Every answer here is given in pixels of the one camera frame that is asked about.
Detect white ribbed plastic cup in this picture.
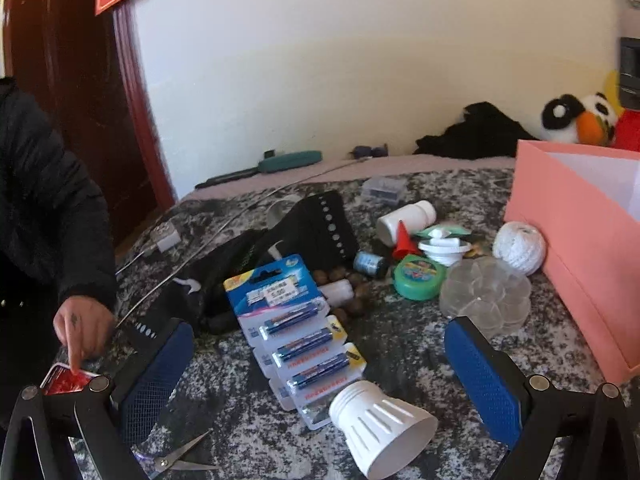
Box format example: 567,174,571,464
328,380,439,479

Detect red plush toy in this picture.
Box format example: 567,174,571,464
611,109,640,154

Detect black dotted sock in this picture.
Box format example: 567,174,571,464
267,190,362,278
115,229,283,342

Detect small white cylinder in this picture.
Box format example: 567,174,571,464
320,280,357,306

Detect white pill bottle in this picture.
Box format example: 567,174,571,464
376,200,438,247

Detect red-brown door frame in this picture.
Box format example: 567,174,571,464
112,0,177,207

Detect black flat stick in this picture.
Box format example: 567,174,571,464
194,166,262,191

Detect small red funnel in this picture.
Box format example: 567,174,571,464
391,220,419,261

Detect dark grey appliance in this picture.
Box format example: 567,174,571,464
619,36,640,111

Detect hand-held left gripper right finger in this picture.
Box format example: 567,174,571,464
444,316,640,480

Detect dark wooden door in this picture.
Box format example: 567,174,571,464
2,0,151,248

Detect small clear plastic box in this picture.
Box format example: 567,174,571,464
361,176,407,207

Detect pink cardboard box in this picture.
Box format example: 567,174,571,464
502,139,640,386

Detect white yarn ball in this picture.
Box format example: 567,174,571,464
492,221,547,276

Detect white charging cable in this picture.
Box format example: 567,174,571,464
115,159,373,332

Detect clear flower-shaped bead box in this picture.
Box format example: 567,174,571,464
439,256,532,337

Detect blue battery blister pack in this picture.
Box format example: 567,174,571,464
223,254,369,431

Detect smartphone with red screen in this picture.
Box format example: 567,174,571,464
40,362,97,397

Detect green foil packet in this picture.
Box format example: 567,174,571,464
412,222,472,242

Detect brown wooden bead bracelet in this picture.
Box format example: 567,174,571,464
312,267,369,327

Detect black clothing pile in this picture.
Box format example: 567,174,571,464
414,101,544,159

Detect white charger plug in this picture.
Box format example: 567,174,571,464
150,222,182,257

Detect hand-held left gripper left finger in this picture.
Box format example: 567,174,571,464
0,317,196,480

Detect white plastic strainer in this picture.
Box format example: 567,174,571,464
417,229,474,267

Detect small metal scissors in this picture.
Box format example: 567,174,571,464
152,430,219,476

